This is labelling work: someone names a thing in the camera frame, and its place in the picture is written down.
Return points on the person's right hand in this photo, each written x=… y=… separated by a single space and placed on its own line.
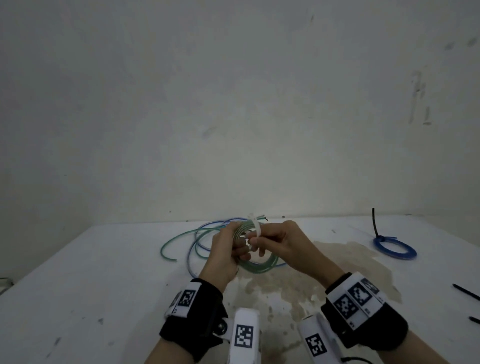
x=296 y=251

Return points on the person's left hand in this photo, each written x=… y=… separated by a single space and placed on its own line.
x=221 y=258

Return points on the clear blue striped tube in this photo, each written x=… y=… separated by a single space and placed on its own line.
x=191 y=255

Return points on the clear green striped tube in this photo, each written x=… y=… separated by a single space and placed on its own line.
x=258 y=269
x=165 y=243

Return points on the white zip tie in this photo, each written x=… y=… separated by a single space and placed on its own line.
x=257 y=225

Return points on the black zip tie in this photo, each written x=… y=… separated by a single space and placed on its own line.
x=474 y=320
x=375 y=225
x=465 y=291

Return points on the solid blue tube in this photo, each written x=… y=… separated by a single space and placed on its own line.
x=397 y=257

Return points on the person's left forearm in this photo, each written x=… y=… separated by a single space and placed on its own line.
x=168 y=354

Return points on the person's right forearm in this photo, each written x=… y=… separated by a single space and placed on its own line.
x=416 y=352

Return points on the white wrist camera with marker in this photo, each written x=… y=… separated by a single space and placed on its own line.
x=245 y=318
x=311 y=326

